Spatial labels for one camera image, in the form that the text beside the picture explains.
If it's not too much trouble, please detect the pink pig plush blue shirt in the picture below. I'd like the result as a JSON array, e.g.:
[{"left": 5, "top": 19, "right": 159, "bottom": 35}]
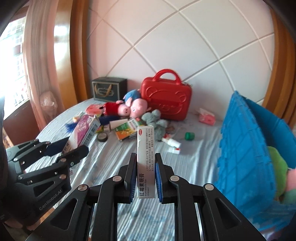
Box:
[{"left": 123, "top": 89, "right": 151, "bottom": 118}]

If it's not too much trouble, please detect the white pink ointment box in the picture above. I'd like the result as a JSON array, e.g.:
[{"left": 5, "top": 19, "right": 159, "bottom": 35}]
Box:
[{"left": 137, "top": 126, "right": 156, "bottom": 199}]

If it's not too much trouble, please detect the white medicine leaflet box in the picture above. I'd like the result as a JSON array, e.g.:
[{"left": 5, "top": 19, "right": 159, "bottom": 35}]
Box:
[{"left": 167, "top": 126, "right": 183, "bottom": 155}]

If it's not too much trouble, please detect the red plastic carry case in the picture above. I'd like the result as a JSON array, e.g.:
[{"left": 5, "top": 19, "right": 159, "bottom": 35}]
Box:
[{"left": 140, "top": 69, "right": 192, "bottom": 121}]

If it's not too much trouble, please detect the blue plastic folding crate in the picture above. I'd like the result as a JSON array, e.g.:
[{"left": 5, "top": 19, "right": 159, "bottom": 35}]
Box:
[{"left": 215, "top": 91, "right": 295, "bottom": 231}]

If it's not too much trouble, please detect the pink tissue pack far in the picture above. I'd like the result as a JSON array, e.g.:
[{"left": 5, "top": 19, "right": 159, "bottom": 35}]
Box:
[{"left": 198, "top": 108, "right": 216, "bottom": 126}]

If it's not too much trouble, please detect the pink pig plush red dress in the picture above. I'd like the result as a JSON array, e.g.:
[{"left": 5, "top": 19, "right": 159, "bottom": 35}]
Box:
[{"left": 99, "top": 100, "right": 130, "bottom": 117}]

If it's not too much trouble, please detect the grey mouse plush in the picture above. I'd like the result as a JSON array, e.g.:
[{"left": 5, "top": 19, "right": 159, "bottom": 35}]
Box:
[{"left": 142, "top": 109, "right": 169, "bottom": 141}]

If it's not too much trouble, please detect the white nasal spray bottle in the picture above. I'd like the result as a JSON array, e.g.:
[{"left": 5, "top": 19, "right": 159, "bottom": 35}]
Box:
[{"left": 162, "top": 138, "right": 181, "bottom": 149}]

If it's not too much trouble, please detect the pink window curtain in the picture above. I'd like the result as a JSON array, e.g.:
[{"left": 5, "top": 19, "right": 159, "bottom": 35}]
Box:
[{"left": 23, "top": 1, "right": 63, "bottom": 130}]

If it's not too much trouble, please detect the pink white medicine box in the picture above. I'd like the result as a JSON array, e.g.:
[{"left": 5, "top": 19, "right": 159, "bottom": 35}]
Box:
[{"left": 62, "top": 115, "right": 100, "bottom": 154}]

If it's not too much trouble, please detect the black tape roll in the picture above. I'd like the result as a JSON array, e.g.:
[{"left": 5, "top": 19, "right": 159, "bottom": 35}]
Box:
[{"left": 97, "top": 132, "right": 108, "bottom": 142}]

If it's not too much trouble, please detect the black gift box gold ribbon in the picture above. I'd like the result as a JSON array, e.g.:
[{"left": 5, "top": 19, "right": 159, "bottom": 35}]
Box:
[{"left": 91, "top": 77, "right": 127, "bottom": 102}]

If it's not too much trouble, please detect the green orange medicine box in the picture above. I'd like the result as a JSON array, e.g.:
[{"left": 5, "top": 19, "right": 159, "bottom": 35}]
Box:
[{"left": 114, "top": 118, "right": 145, "bottom": 141}]

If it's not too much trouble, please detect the green bottle cap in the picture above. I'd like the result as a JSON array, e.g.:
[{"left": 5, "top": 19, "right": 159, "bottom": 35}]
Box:
[{"left": 185, "top": 132, "right": 195, "bottom": 141}]

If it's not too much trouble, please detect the clear plastic bag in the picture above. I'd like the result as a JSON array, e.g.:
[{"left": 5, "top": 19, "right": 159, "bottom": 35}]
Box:
[{"left": 40, "top": 91, "right": 58, "bottom": 118}]

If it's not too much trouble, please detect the green plush toy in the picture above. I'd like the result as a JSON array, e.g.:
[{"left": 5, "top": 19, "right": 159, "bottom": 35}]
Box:
[{"left": 268, "top": 146, "right": 288, "bottom": 199}]

